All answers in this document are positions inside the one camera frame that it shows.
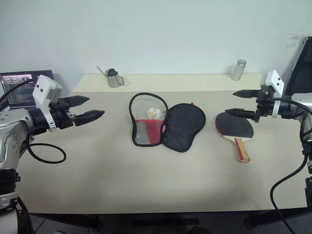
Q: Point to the black red paddle case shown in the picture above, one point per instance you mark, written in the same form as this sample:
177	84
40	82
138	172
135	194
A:
182	126

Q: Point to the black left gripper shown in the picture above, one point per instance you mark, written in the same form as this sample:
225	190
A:
62	117

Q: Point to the open laptop computer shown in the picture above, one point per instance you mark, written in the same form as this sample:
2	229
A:
19	92

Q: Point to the black lump in pitcher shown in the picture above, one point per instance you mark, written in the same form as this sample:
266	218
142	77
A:
112	72

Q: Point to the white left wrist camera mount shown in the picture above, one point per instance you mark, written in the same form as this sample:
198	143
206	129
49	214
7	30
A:
44	87

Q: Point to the stainless steel pitcher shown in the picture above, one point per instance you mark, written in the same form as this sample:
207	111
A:
114	81

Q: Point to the black rubber table tennis paddle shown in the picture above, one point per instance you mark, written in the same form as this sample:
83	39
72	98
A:
234	126

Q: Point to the black table frame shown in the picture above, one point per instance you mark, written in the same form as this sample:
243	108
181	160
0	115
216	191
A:
73	220

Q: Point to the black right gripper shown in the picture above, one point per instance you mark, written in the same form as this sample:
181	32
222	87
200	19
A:
265	104

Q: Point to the stainless steel cylinder tumbler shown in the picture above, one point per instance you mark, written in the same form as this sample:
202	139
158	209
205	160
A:
238	70

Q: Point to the white table tennis ball pack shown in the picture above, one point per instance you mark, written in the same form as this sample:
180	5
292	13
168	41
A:
152	113

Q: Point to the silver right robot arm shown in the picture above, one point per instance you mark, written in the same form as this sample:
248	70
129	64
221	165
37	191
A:
302	107

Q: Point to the black monitor screen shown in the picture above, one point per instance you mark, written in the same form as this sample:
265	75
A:
303	70

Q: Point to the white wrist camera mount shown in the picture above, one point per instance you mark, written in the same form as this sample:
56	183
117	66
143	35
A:
275	80
44	87

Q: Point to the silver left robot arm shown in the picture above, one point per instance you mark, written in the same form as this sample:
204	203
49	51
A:
12	122

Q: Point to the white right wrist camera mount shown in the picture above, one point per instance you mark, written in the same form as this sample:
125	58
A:
275	80

